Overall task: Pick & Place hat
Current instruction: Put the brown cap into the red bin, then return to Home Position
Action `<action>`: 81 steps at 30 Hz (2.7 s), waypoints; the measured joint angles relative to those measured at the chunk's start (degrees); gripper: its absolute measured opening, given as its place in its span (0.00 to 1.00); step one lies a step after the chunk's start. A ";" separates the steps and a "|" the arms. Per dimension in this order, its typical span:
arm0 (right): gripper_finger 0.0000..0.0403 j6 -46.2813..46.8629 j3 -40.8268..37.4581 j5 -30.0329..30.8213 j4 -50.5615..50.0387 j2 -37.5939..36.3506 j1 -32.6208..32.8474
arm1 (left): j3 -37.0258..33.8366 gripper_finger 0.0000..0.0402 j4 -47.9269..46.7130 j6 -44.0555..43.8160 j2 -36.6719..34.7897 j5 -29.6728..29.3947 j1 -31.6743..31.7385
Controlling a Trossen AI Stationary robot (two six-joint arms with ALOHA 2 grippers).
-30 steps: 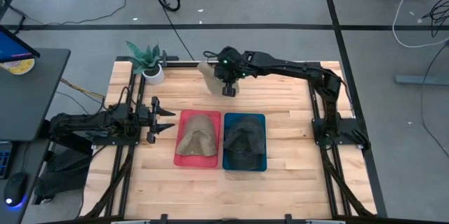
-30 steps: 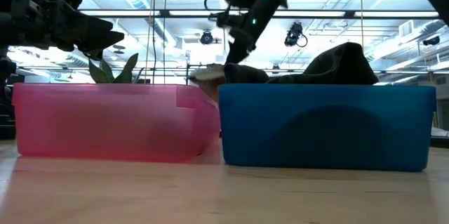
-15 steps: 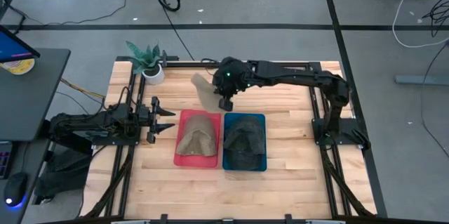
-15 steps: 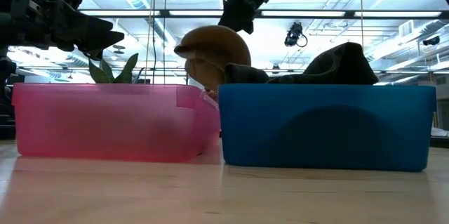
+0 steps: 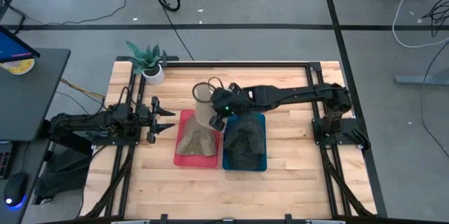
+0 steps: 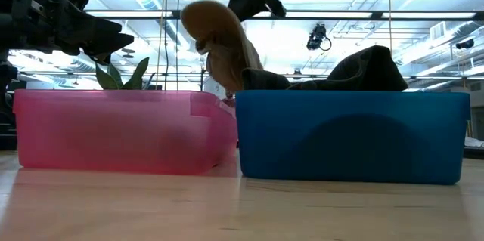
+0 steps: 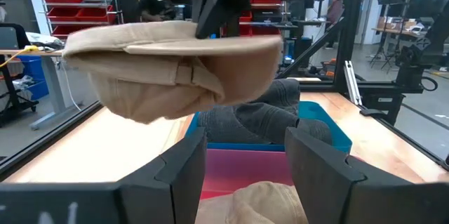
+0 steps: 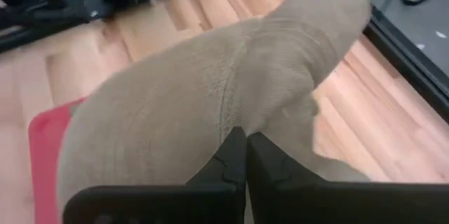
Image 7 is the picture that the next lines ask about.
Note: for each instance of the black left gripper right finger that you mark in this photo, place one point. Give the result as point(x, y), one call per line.
point(315, 175)

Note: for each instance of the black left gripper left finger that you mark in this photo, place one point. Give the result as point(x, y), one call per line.
point(175, 182)

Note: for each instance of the beige baseball cap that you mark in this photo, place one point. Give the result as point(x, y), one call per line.
point(266, 206)
point(158, 87)

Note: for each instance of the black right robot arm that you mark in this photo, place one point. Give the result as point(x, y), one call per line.
point(410, 59)

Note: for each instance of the seated person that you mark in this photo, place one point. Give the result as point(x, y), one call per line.
point(152, 4)

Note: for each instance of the blue plastic tray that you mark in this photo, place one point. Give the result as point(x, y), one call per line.
point(315, 111)

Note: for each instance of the red plastic tray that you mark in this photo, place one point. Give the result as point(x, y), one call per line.
point(242, 168)

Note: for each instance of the standing person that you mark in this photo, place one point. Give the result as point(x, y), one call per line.
point(335, 11)

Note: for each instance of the black tripod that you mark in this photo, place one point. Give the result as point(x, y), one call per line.
point(380, 53)

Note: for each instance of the white height-adjustable desk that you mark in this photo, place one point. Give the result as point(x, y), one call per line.
point(52, 83)

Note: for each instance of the wooden desk with boxes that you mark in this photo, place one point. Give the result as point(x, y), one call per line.
point(396, 29)

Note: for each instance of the blue plastic bin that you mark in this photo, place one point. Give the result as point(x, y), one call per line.
point(33, 73)

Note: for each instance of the silver metal bracket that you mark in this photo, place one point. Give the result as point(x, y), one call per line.
point(351, 81)

